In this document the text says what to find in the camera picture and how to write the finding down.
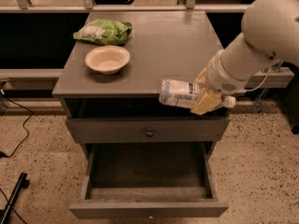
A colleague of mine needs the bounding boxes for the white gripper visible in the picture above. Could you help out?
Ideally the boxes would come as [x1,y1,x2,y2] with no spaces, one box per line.
[191,49,247,115]

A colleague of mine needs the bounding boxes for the green chip bag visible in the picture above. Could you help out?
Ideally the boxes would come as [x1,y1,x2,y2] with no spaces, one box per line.
[73,19,133,46]

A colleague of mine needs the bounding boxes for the white paper bowl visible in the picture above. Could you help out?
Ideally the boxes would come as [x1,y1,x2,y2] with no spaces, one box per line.
[85,46,131,75]

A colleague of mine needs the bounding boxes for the grey wooden drawer cabinet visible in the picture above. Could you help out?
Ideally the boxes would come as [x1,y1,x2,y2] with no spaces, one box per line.
[51,10,247,220]

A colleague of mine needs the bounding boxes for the black stand leg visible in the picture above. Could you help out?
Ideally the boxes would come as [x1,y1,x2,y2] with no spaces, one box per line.
[0,173,30,224]

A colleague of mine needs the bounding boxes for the blue label plastic bottle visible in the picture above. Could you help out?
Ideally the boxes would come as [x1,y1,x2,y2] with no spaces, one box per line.
[159,79,236,111]

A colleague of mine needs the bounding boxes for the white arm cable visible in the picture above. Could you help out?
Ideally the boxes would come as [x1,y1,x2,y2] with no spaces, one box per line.
[245,66,275,93]

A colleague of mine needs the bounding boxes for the open grey middle drawer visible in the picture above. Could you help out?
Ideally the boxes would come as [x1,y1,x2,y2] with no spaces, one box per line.
[69,143,228,219]

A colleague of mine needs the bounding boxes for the closed grey top drawer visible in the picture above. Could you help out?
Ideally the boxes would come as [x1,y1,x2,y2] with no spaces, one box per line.
[65,117,230,144]

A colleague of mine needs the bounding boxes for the black floor cable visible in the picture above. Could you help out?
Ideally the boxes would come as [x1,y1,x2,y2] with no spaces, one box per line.
[0,97,36,159]

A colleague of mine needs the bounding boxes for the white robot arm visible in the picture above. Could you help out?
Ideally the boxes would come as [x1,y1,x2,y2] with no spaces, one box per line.
[191,0,299,115]

